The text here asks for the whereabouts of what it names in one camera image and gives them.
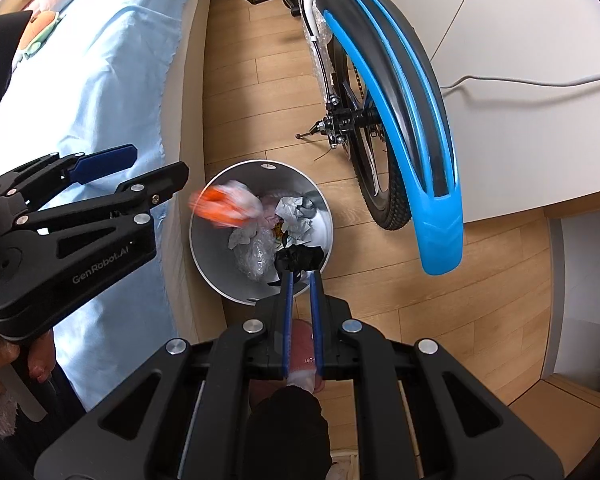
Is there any black trash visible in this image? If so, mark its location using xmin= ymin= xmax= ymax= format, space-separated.
xmin=274 ymin=245 xmax=325 ymax=274

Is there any orange white wrapper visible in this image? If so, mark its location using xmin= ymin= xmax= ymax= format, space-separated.
xmin=188 ymin=180 xmax=263 ymax=228

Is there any person left hand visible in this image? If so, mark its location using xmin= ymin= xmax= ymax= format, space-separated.
xmin=0 ymin=331 xmax=57 ymax=386

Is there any white blue bicycle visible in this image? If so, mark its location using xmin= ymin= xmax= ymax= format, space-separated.
xmin=246 ymin=0 xmax=464 ymax=275

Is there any white crumpled paper ball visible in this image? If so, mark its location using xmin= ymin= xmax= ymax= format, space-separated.
xmin=275 ymin=196 xmax=317 ymax=247

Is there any silver trash bin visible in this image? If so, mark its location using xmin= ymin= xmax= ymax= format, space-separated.
xmin=189 ymin=159 xmax=335 ymax=307

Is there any orange green turtle plush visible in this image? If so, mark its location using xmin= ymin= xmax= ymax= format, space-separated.
xmin=12 ymin=10 xmax=61 ymax=70

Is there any clear plastic wrap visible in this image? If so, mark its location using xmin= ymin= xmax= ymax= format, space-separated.
xmin=227 ymin=222 xmax=276 ymax=282

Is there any white wall cable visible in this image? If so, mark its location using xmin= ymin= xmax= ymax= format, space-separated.
xmin=438 ymin=71 xmax=600 ymax=94

